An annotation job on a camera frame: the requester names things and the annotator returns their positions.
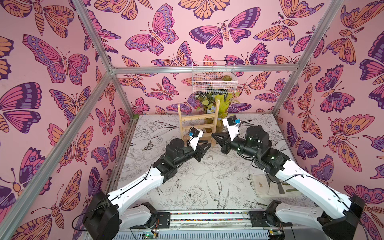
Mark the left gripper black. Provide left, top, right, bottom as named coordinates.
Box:
left=172, top=140, right=211, bottom=169

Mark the wooden jewelry display stand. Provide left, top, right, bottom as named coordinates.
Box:
left=178, top=100, right=220, bottom=147

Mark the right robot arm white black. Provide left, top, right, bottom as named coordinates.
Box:
left=212, top=125, right=365, bottom=240

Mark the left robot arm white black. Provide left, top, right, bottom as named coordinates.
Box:
left=83, top=138, right=211, bottom=240

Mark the potted green plant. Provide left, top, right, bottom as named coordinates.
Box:
left=194, top=92, right=240, bottom=120

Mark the small succulent in basket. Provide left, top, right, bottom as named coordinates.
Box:
left=222, top=76, right=232, bottom=82

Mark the beige work glove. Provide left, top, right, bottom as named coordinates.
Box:
left=250, top=175, right=302, bottom=198

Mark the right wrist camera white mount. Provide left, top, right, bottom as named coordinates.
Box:
left=223, top=115, right=241, bottom=141

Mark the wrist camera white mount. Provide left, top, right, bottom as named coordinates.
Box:
left=223, top=115, right=241, bottom=141
left=187, top=127, right=204, bottom=151

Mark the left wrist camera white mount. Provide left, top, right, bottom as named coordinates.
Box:
left=187, top=127, right=204, bottom=151

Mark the white wire basket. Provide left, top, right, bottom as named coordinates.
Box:
left=191, top=60, right=238, bottom=94

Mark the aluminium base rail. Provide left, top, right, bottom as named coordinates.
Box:
left=80, top=209, right=340, bottom=240

